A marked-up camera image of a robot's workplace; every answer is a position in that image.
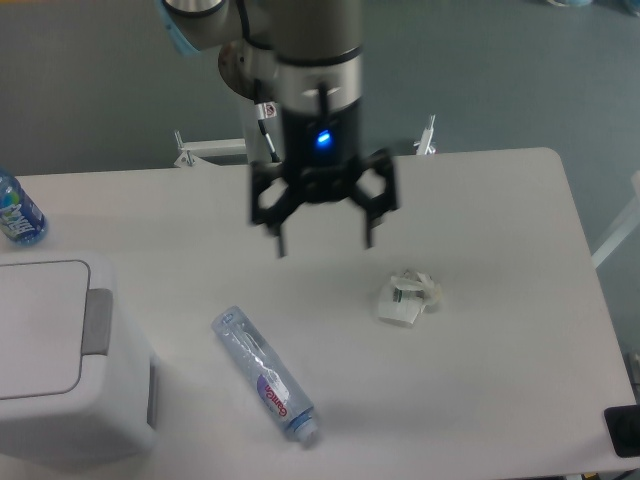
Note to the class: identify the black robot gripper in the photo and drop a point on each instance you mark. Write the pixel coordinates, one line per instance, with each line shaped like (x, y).
(322, 164)

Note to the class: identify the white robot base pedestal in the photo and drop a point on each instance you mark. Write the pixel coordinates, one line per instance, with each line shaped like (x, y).
(261, 139)

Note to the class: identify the clear plastic water bottle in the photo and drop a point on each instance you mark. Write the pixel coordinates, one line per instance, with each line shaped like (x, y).
(285, 400)

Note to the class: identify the crumpled white paper cup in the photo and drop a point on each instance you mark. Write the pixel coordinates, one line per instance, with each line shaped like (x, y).
(407, 296)

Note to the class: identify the blue labelled drink bottle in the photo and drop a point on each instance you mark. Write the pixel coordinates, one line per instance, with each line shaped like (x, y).
(22, 222)

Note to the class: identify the white trash can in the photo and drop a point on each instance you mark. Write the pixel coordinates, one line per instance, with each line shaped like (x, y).
(78, 376)

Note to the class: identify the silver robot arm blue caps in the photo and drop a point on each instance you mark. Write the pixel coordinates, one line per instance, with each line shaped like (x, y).
(306, 57)

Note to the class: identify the white frame bar right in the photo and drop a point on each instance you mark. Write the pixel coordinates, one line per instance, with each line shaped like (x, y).
(619, 229)

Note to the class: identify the black device at table edge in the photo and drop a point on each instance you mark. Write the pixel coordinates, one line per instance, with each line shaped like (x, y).
(623, 426)

